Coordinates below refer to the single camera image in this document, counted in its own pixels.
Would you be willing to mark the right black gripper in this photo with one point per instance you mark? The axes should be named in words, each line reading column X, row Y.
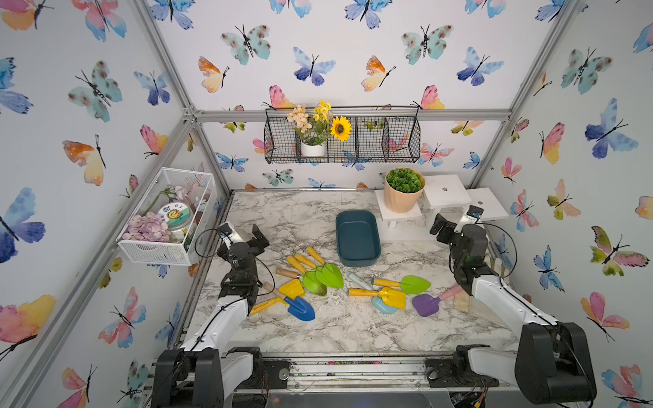
column 448, row 234

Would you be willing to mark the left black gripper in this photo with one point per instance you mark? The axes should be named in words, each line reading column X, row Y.
column 252, row 245

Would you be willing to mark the green shovel yellow handle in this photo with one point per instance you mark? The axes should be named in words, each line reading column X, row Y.
column 298, row 266
column 327, row 273
column 302, row 259
column 410, row 284

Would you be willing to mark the blue shovel wooden handle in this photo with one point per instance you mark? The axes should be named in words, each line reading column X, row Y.
column 297, row 307

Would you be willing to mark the purple shovel pink handle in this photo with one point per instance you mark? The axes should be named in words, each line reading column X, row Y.
column 427, row 305

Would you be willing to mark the yellow plastic shovel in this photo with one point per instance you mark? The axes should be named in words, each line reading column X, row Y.
column 390, row 296
column 291, row 289

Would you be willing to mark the light blue shovel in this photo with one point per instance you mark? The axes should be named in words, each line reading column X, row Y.
column 377, row 302

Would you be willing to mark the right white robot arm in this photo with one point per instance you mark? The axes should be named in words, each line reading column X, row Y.
column 515, row 316

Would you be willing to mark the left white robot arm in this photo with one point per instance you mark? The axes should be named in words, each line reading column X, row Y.
column 214, row 326

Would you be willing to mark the teal plastic storage box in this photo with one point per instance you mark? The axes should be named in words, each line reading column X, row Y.
column 357, row 238

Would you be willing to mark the white stepped wooden stand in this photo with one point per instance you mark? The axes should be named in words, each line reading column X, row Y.
column 443, row 194

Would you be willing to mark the terracotta pot green plant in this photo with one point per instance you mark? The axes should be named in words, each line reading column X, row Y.
column 402, row 189

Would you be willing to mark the round tin green lid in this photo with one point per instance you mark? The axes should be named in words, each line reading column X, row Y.
column 177, row 215

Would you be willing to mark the pink artificial hydrangea flowers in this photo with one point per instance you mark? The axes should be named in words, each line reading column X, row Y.
column 150, row 227

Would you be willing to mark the white pot with flowers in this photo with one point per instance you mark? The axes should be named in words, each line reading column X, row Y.
column 315, row 130

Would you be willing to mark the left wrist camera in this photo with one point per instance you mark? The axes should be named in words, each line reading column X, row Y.
column 229, row 234

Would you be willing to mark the green shovel wooden handle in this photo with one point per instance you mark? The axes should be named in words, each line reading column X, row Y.
column 308, row 280

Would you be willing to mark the white wire wall basket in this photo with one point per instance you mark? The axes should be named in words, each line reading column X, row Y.
column 195, row 189

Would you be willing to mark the black wire wall basket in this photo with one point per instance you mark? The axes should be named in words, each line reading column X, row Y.
column 379, row 134

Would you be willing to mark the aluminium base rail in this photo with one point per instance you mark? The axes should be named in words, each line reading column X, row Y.
column 385, row 373

